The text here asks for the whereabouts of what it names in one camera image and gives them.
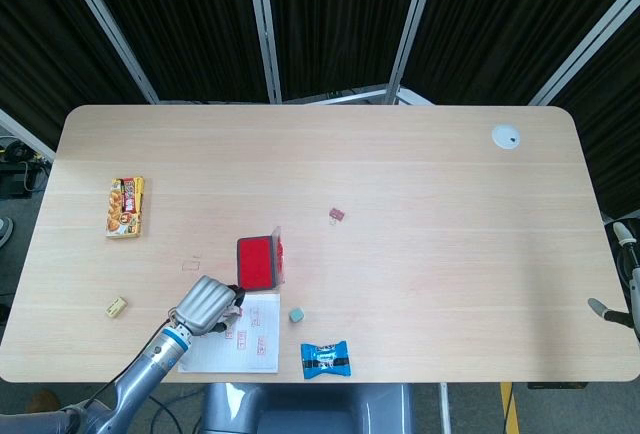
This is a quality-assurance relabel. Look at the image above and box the black equipment with cables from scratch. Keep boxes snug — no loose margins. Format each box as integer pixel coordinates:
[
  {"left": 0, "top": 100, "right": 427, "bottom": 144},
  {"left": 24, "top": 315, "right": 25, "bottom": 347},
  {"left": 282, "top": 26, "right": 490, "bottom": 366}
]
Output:
[{"left": 0, "top": 135, "right": 52, "bottom": 201}]

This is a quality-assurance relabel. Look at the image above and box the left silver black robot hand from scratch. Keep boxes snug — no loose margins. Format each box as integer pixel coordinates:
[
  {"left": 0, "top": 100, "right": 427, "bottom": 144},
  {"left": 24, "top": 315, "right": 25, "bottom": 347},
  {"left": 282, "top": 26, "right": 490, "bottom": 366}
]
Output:
[{"left": 169, "top": 275, "right": 247, "bottom": 338}]

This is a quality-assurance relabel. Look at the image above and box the red ink pad box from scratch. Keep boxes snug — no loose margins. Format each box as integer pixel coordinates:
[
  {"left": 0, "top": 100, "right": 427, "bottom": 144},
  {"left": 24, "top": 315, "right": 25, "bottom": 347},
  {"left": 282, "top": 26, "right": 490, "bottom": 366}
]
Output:
[{"left": 235, "top": 225, "right": 288, "bottom": 292}]

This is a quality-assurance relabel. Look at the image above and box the grey metal partition post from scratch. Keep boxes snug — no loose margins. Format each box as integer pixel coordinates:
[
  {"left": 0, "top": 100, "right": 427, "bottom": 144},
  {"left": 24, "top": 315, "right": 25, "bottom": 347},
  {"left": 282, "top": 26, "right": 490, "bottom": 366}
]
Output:
[
  {"left": 386, "top": 0, "right": 440, "bottom": 105},
  {"left": 55, "top": 0, "right": 161, "bottom": 105},
  {"left": 528, "top": 0, "right": 640, "bottom": 107},
  {"left": 0, "top": 107, "right": 57, "bottom": 161},
  {"left": 243, "top": 0, "right": 283, "bottom": 105}
]

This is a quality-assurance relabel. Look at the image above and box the white lined paper pad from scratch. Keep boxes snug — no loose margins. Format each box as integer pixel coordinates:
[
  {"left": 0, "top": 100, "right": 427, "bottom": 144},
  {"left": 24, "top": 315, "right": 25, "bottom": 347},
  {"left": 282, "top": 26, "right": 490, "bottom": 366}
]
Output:
[{"left": 177, "top": 292, "right": 282, "bottom": 375}]

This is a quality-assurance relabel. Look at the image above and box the white round cable grommet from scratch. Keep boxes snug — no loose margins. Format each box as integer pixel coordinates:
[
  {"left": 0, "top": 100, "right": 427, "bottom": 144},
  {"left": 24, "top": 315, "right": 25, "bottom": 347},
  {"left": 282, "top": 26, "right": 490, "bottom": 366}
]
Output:
[{"left": 490, "top": 123, "right": 523, "bottom": 152}]

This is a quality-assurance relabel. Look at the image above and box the white table leg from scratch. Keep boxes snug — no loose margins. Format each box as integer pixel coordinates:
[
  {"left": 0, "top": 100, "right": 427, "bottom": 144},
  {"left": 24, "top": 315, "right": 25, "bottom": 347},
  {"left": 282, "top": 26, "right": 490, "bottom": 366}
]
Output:
[{"left": 436, "top": 382, "right": 455, "bottom": 434}]

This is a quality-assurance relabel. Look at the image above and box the grey robot base body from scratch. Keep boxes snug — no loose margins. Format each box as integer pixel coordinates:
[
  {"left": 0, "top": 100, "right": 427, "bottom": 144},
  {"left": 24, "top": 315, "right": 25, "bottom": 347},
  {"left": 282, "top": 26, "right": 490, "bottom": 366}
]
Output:
[{"left": 198, "top": 382, "right": 417, "bottom": 434}]

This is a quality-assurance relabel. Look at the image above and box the brown shoe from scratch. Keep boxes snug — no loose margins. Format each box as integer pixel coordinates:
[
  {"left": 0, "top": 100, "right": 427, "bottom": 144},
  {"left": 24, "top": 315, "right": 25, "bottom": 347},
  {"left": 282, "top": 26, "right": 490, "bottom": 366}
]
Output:
[{"left": 25, "top": 388, "right": 62, "bottom": 416}]

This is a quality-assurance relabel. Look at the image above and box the black under-table control box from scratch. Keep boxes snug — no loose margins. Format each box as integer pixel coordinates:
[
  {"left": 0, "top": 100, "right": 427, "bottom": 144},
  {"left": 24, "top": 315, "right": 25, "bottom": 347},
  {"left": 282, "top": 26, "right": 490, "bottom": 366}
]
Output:
[{"left": 526, "top": 381, "right": 590, "bottom": 391}]

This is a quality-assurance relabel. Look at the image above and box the small beige eraser block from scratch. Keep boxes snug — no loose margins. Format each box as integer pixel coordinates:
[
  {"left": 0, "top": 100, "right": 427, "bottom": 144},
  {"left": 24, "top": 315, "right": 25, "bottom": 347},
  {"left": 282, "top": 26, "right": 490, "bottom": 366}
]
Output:
[{"left": 103, "top": 295, "right": 130, "bottom": 321}]

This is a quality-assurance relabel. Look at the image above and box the yellow curry roux box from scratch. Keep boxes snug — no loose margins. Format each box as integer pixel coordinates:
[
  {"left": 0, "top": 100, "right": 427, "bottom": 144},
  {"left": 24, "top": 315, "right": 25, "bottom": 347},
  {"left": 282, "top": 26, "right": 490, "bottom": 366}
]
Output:
[{"left": 104, "top": 176, "right": 147, "bottom": 241}]

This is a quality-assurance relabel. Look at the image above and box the black pleated curtain panel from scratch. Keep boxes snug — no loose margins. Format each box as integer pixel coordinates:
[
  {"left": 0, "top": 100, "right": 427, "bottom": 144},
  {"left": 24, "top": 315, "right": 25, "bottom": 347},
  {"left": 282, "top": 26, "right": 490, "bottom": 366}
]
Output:
[
  {"left": 263, "top": 0, "right": 426, "bottom": 104},
  {"left": 399, "top": 0, "right": 640, "bottom": 105},
  {"left": 74, "top": 0, "right": 274, "bottom": 104},
  {"left": 0, "top": 0, "right": 151, "bottom": 155},
  {"left": 547, "top": 28, "right": 640, "bottom": 220}
]

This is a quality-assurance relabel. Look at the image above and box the blue snack packet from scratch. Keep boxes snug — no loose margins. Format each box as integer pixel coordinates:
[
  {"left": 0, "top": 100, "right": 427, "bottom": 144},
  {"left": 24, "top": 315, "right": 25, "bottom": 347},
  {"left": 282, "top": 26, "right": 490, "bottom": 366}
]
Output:
[{"left": 299, "top": 339, "right": 353, "bottom": 381}]

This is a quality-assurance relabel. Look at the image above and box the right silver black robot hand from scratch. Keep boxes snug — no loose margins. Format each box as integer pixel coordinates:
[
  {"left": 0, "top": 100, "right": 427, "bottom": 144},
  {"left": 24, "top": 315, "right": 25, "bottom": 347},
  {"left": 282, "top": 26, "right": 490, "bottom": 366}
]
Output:
[{"left": 587, "top": 221, "right": 640, "bottom": 343}]

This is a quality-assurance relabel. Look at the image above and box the grey metal partition foot bar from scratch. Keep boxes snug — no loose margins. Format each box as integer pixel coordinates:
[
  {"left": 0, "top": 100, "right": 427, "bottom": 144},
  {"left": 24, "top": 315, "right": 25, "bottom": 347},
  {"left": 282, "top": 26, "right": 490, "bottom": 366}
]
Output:
[{"left": 283, "top": 83, "right": 437, "bottom": 106}]

